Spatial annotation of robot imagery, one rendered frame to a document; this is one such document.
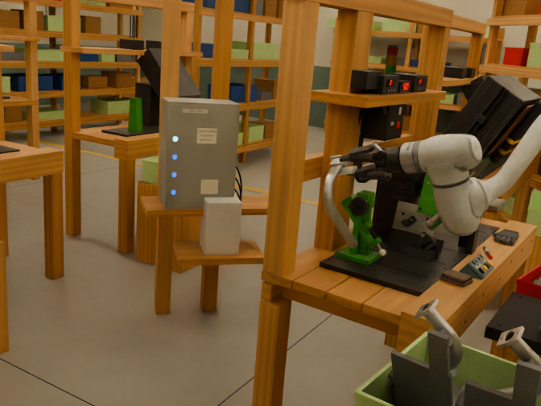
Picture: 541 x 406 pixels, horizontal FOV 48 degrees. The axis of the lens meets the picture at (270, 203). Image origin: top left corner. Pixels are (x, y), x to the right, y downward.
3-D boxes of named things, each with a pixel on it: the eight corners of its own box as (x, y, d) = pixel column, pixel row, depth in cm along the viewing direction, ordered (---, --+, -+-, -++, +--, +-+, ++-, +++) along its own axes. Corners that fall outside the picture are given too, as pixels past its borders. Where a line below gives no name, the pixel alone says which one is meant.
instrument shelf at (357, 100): (444, 99, 296) (446, 91, 295) (365, 108, 223) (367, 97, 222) (397, 93, 309) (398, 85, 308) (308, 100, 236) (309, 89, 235)
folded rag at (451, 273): (438, 279, 227) (439, 271, 226) (448, 274, 232) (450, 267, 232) (463, 287, 220) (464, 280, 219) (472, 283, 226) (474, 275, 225)
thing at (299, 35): (424, 205, 343) (451, 27, 317) (282, 277, 222) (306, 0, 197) (409, 201, 347) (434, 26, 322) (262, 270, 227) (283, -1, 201)
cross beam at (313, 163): (410, 151, 332) (413, 134, 329) (282, 188, 226) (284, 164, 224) (402, 149, 334) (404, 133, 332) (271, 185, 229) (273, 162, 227)
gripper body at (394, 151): (413, 161, 176) (384, 165, 182) (402, 138, 172) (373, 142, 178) (406, 178, 172) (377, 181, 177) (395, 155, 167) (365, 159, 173)
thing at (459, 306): (532, 253, 315) (538, 225, 311) (435, 366, 193) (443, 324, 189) (504, 246, 322) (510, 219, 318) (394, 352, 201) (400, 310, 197)
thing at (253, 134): (288, 153, 952) (301, 2, 892) (192, 176, 747) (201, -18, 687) (259, 147, 978) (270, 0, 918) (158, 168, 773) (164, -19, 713)
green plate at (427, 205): (448, 219, 254) (460, 170, 253) (443, 218, 247) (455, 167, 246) (422, 213, 260) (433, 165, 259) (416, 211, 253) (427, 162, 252)
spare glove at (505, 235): (497, 231, 294) (497, 226, 294) (520, 236, 289) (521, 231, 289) (489, 242, 277) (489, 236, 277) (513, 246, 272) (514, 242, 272)
